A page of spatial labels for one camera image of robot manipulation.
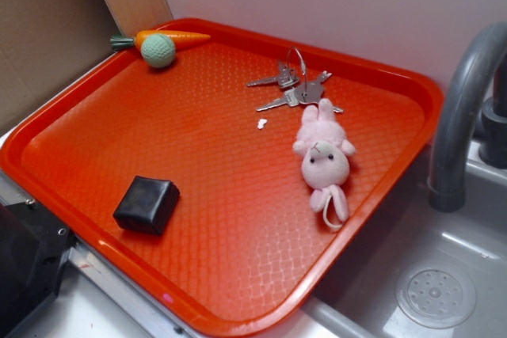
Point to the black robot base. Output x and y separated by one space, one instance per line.
35 246

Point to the green crocheted ball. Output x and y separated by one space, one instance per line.
158 51

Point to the small white crumb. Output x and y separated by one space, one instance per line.
261 123

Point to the pink plush bunny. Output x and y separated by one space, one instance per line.
325 150

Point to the silver key lower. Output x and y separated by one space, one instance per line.
289 98

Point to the silver key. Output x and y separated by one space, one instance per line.
310 91
285 78
289 98

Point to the silver key upper left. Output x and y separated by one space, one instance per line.
285 78

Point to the silver key right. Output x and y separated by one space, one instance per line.
310 91

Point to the orange plastic tray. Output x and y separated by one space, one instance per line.
242 248

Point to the black square block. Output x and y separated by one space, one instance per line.
147 205

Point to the orange toy carrot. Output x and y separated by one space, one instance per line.
181 39

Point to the grey curved faucet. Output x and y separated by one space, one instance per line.
460 117

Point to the grey plastic sink basin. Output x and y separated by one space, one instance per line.
356 298

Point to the round grey sink drain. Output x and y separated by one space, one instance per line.
435 294

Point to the brown cardboard panel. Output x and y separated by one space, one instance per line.
45 46

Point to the dark grey faucet handle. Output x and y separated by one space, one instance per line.
493 117

